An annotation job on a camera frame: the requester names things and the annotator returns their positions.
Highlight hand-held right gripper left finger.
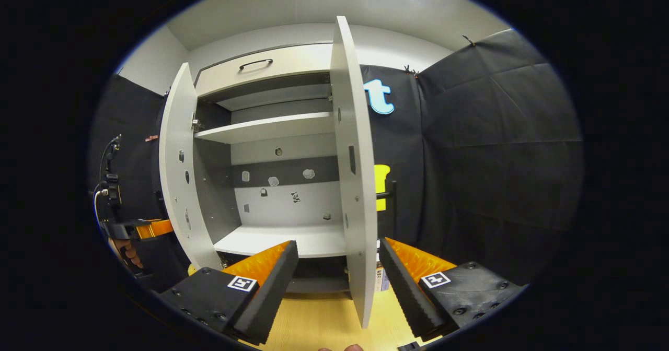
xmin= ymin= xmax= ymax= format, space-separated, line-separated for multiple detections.
xmin=158 ymin=240 xmax=300 ymax=345

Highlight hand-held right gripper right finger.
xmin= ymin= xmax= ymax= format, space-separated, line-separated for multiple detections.
xmin=378 ymin=237 xmax=525 ymax=342

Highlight grey cabinet door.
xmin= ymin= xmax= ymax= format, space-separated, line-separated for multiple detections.
xmin=158 ymin=62 xmax=224 ymax=272
xmin=329 ymin=16 xmax=378 ymax=330

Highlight grey double-door shoe cabinet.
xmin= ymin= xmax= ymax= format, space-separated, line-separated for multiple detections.
xmin=191 ymin=42 xmax=350 ymax=295

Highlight white deep cabinet shelf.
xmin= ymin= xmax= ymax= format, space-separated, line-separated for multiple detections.
xmin=213 ymin=225 xmax=348 ymax=259

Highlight white narrow cabinet shelf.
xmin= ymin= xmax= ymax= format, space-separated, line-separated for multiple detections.
xmin=194 ymin=112 xmax=336 ymax=144

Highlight grey cabinet drawer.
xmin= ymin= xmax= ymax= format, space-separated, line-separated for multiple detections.
xmin=194 ymin=43 xmax=335 ymax=98

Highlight black backdrop cloth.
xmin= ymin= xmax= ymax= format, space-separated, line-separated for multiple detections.
xmin=89 ymin=27 xmax=585 ymax=289

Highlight black right door handle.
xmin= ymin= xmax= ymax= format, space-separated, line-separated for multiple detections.
xmin=375 ymin=180 xmax=398 ymax=201

